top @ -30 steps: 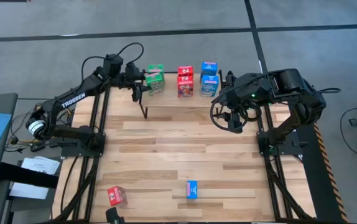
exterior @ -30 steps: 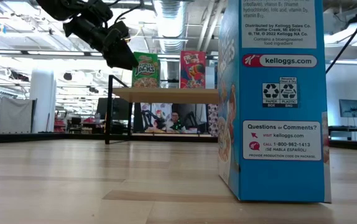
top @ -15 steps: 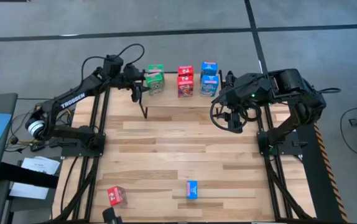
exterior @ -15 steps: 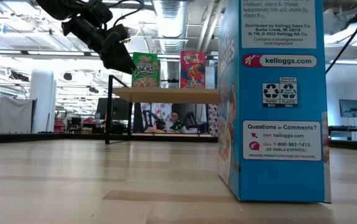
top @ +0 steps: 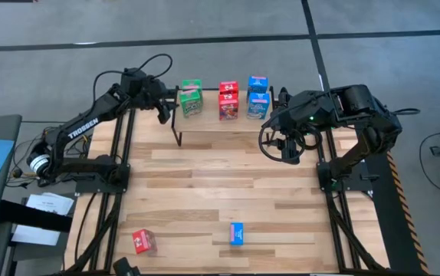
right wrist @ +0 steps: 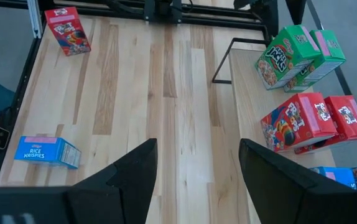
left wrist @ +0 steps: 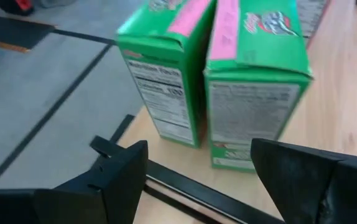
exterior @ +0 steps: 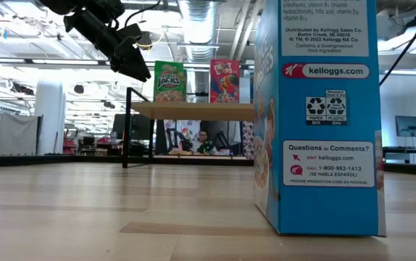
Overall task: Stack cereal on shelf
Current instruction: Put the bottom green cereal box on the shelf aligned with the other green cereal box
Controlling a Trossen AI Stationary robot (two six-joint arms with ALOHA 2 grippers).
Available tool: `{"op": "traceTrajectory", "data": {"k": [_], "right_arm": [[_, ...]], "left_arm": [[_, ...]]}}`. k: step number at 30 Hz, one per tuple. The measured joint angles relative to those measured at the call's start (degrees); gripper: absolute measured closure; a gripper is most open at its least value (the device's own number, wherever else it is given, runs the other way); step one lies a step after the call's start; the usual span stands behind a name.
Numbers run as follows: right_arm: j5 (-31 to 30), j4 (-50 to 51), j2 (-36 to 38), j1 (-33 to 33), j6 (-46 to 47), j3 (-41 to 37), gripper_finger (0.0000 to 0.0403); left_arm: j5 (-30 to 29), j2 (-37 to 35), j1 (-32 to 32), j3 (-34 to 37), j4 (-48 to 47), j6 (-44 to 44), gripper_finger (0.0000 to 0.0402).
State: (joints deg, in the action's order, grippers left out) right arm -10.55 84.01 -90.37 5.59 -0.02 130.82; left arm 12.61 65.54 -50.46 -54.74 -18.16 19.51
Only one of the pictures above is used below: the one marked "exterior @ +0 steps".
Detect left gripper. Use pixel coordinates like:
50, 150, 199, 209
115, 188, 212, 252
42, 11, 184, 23
64, 9, 151, 83

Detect green Apple Jacks cereal box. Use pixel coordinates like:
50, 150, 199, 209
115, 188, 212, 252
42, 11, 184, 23
152, 59, 188, 104

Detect red Froot Loops cereal box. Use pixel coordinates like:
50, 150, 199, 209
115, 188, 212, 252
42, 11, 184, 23
209, 58, 241, 104

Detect blue Rice Krispies cereal box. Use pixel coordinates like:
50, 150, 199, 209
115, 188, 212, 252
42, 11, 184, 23
253, 0, 388, 237
247, 70, 257, 104

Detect dark background monitor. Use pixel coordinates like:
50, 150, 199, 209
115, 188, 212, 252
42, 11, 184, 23
112, 114, 155, 141

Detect long ceiling light strip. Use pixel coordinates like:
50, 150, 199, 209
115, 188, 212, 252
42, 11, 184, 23
0, 57, 256, 70

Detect white round column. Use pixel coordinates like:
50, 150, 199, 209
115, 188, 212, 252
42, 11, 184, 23
35, 80, 67, 156

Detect red tool cart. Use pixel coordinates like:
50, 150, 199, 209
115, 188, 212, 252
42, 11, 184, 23
62, 127, 79, 156

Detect person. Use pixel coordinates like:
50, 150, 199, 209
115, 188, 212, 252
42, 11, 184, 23
191, 129, 218, 156

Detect white partition screen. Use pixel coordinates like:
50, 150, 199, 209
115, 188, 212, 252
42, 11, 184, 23
0, 112, 43, 157

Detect background desk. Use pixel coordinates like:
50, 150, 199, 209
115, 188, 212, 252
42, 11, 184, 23
381, 146, 416, 162

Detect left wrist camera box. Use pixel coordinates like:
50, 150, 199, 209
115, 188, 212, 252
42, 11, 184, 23
115, 22, 144, 43

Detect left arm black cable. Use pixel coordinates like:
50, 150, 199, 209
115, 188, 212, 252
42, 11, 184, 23
123, 0, 162, 28

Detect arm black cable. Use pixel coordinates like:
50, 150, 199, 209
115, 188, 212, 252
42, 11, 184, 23
123, 0, 162, 28
379, 0, 416, 87

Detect silver ceiling ventilation duct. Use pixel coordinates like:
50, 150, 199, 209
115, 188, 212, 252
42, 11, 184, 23
178, 0, 218, 65

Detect wooden shelf black metal frame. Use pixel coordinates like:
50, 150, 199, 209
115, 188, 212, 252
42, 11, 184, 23
120, 86, 257, 170

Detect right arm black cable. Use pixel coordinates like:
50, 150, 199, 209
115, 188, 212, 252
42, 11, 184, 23
379, 0, 416, 87

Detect wall-side computer monitor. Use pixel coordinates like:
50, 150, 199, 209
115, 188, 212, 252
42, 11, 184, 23
395, 115, 416, 138

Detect black aluminium frame rails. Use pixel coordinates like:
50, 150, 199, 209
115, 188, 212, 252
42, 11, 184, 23
382, 162, 416, 178

